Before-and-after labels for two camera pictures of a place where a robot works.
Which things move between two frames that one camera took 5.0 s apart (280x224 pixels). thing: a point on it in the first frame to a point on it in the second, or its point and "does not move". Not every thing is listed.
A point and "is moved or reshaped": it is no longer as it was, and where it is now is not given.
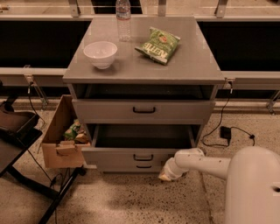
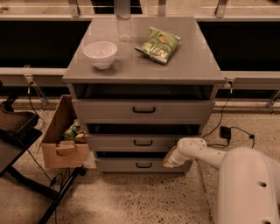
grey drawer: (121, 143) is moved or reshaped
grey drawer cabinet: (145, 87) does not move
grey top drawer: (142, 111) does not move
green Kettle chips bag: (158, 45) does not move
